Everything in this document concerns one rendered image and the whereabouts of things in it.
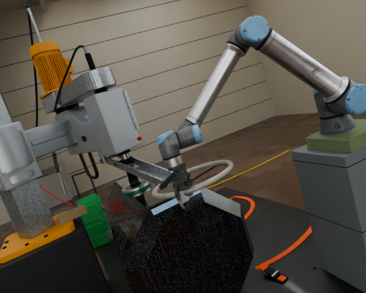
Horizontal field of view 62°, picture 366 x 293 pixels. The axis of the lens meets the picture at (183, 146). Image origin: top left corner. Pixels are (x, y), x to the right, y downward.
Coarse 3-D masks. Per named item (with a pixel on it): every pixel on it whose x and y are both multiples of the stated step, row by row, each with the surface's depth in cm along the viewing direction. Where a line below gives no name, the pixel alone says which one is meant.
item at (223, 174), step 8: (216, 160) 187; (224, 160) 179; (192, 168) 193; (200, 168) 192; (232, 168) 162; (216, 176) 151; (224, 176) 154; (200, 184) 148; (208, 184) 149; (152, 192) 168; (168, 192) 154; (184, 192) 148
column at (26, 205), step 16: (0, 96) 204; (0, 112) 202; (0, 192) 210; (16, 192) 203; (32, 192) 211; (16, 208) 204; (32, 208) 209; (48, 208) 218; (16, 224) 212; (32, 224) 207; (48, 224) 216
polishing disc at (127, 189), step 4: (140, 180) 230; (144, 180) 226; (128, 184) 229; (140, 184) 218; (144, 184) 214; (124, 188) 221; (128, 188) 218; (132, 188) 214; (136, 188) 211; (140, 188) 212; (124, 192) 215
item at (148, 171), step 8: (112, 160) 221; (136, 160) 219; (120, 168) 216; (128, 168) 207; (136, 168) 214; (144, 168) 212; (152, 168) 207; (160, 168) 200; (144, 176) 196; (152, 176) 190; (160, 176) 198
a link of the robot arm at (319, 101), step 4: (316, 92) 167; (316, 96) 168; (320, 96) 166; (316, 100) 170; (320, 100) 166; (316, 104) 172; (320, 104) 167; (324, 104) 163; (320, 108) 169; (324, 108) 166; (328, 108) 162; (320, 112) 170; (324, 112) 168; (328, 112) 166; (332, 112) 164; (320, 116) 172; (324, 116) 169; (328, 116) 167
